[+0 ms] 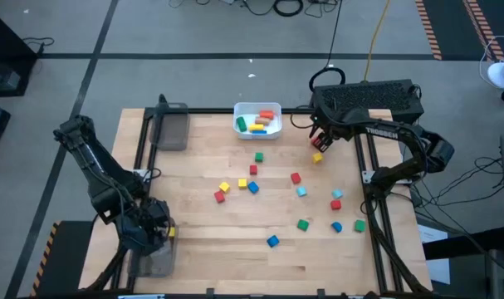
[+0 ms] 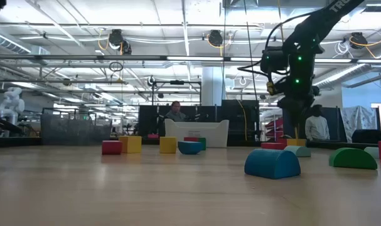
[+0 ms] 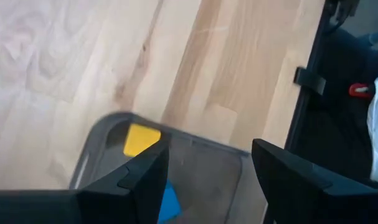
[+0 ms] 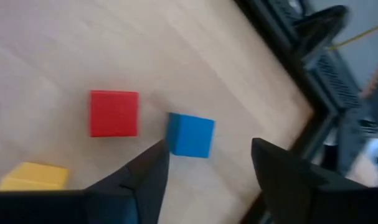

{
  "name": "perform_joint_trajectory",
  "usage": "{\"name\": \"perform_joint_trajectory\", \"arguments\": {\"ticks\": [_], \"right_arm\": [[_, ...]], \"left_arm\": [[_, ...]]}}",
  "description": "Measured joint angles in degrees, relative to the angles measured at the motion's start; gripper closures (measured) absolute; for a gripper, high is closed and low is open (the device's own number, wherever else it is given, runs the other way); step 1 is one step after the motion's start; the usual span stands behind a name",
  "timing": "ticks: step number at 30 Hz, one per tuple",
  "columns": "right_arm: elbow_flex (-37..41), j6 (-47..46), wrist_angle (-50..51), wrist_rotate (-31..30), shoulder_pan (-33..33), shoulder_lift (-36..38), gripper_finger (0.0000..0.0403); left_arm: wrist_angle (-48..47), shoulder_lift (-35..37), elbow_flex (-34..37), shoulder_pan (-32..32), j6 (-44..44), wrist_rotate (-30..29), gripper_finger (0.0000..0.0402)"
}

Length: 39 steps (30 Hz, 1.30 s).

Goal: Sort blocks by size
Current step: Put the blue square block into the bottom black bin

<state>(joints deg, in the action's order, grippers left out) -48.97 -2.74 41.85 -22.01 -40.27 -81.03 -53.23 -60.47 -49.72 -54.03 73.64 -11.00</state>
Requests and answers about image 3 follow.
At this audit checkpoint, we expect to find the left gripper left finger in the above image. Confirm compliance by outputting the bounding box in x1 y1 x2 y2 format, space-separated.
78 141 170 224

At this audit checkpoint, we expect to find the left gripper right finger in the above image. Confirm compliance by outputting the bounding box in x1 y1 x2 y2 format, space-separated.
252 139 378 224

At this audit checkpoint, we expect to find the blue wooden cube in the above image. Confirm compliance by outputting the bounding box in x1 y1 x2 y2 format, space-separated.
157 180 182 224

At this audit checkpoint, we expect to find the yellow wooden cube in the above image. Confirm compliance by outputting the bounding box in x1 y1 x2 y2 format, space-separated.
123 123 162 158

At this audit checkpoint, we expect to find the clear grey plastic bin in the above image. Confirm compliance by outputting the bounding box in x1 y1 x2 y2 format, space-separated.
69 111 267 224

